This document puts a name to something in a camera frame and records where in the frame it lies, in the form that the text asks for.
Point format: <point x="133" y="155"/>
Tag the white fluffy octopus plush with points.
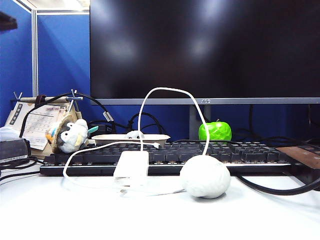
<point x="133" y="135"/>

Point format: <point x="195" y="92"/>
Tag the white power charger brick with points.
<point x="132" y="163"/>

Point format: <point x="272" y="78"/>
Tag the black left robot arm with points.
<point x="7" y="22"/>

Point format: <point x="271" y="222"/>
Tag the small black adapter box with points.
<point x="103" y="127"/>

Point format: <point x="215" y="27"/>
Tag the dark tissue box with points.
<point x="12" y="150"/>

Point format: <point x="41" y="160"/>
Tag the white crumpled tissue paper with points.
<point x="7" y="133"/>

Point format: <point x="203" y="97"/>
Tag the grey monitor stand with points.
<point x="196" y="120"/>

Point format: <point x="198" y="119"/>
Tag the green toy apple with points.
<point x="217" y="131"/>

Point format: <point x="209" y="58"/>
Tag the white brain-shaped stress ball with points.
<point x="205" y="177"/>

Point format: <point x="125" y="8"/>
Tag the large black computer monitor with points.
<point x="200" y="50"/>

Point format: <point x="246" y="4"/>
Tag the grey white penguin plush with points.
<point x="70" y="136"/>

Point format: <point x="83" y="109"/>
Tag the black mechanical keyboard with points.
<point x="250" y="153"/>

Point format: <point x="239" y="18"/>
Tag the brown flat board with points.
<point x="302" y="155"/>

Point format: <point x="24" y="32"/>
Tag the wooden frame desk calendar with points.
<point x="37" y="122"/>

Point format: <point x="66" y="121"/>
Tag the silver partition post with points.
<point x="34" y="50"/>

